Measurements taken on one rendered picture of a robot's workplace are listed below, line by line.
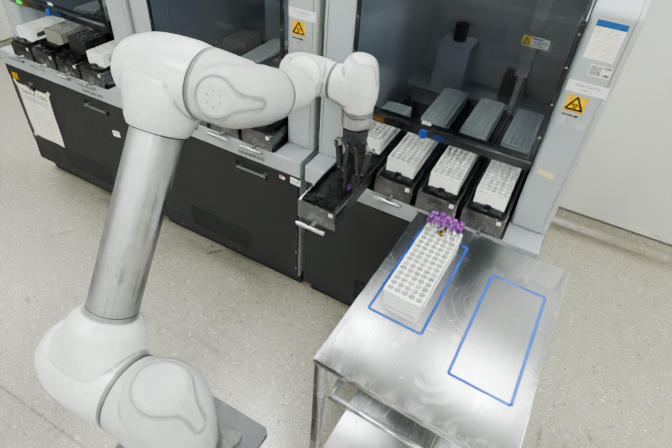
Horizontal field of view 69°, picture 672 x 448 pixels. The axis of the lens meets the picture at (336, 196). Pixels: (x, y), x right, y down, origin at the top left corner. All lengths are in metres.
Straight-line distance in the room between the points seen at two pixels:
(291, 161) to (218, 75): 1.04
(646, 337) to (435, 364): 1.62
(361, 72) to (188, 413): 0.88
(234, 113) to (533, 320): 0.89
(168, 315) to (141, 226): 1.35
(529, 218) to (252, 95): 1.09
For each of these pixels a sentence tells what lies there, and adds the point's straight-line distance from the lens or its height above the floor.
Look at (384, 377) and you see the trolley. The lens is 1.14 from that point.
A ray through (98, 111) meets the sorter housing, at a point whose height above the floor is 0.60.
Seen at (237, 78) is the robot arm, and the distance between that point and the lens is 0.81.
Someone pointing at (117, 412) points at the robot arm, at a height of 0.92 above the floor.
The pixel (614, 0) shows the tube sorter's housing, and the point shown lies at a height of 1.45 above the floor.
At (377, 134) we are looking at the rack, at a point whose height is 0.86.
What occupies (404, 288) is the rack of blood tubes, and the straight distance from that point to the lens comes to 1.21.
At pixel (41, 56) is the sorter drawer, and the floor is 0.78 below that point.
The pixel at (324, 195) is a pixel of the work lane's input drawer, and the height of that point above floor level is 0.80.
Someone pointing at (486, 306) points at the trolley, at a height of 0.82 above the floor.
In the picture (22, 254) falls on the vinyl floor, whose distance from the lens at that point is 2.78.
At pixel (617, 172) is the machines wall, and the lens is 2.84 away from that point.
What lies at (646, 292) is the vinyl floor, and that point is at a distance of 2.87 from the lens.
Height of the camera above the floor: 1.79
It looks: 40 degrees down
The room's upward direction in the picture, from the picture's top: 5 degrees clockwise
